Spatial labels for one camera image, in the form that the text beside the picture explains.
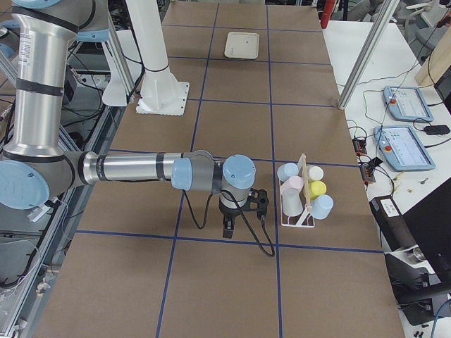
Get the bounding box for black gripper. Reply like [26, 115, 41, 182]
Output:
[219, 202, 245, 239]

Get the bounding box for grey plastic cup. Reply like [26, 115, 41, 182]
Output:
[282, 189, 303, 217]

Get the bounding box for light blue cup front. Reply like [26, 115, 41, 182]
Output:
[277, 163, 299, 182]

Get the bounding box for light blue cup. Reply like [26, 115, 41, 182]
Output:
[277, 163, 299, 182]
[311, 194, 334, 220]

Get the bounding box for pink plastic cup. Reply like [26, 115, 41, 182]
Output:
[280, 175, 304, 192]

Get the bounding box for yellow plastic cup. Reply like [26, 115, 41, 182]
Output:
[309, 180, 327, 201]

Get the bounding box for light blue cup back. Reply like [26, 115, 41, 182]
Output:
[311, 194, 334, 220]

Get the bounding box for cream white plastic cup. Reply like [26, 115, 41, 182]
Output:
[307, 165, 324, 182]

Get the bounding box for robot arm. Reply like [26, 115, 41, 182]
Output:
[1, 19, 20, 58]
[1, 1, 258, 238]

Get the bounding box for wooden rack dowel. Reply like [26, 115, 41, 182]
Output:
[298, 153, 311, 213]

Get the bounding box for cream serving tray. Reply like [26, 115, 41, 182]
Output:
[224, 32, 260, 60]

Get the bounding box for lower teach pendant tablet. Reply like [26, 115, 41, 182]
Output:
[373, 125, 435, 172]

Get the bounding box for teach pendant tablet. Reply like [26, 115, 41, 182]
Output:
[373, 125, 435, 172]
[383, 86, 433, 122]

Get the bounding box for black electronics box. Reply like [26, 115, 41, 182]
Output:
[63, 75, 77, 104]

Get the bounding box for upper teach pendant tablet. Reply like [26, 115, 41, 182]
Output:
[383, 86, 433, 122]

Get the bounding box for black power adapter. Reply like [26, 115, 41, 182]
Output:
[423, 125, 450, 135]

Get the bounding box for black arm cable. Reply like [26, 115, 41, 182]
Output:
[183, 188, 276, 258]

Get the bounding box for white wire cup rack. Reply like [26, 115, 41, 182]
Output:
[276, 154, 334, 228]

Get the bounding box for aluminium frame post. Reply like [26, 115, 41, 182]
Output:
[338, 0, 400, 110]

